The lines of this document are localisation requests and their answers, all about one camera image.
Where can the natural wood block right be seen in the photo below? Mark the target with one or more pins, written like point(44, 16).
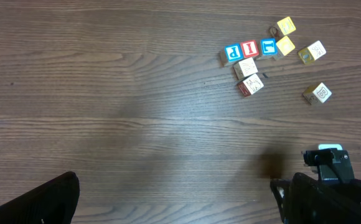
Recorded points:
point(312, 52)

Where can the yellow block upper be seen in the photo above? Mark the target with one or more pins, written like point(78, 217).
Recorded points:
point(282, 28)

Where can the wood block red side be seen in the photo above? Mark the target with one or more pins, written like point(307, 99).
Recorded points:
point(250, 85)

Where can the yellow block lower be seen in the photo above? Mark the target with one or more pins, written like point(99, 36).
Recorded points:
point(284, 46)

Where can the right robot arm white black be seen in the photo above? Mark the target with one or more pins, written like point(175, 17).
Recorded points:
point(334, 197)

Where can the natural wood picture block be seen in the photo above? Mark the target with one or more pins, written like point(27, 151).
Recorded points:
point(245, 68)

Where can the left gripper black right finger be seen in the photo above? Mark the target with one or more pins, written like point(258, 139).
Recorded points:
point(280, 191)

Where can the blue letter P block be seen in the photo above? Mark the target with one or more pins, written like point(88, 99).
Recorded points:
point(231, 54)

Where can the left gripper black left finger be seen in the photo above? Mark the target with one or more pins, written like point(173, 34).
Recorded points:
point(52, 202)

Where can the red letter I block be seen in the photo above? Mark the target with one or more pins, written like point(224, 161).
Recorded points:
point(249, 49)

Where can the yellow block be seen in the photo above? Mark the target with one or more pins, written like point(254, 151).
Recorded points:
point(282, 28)
point(284, 46)

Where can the natural block letter B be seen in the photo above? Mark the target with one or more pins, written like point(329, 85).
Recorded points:
point(317, 93)

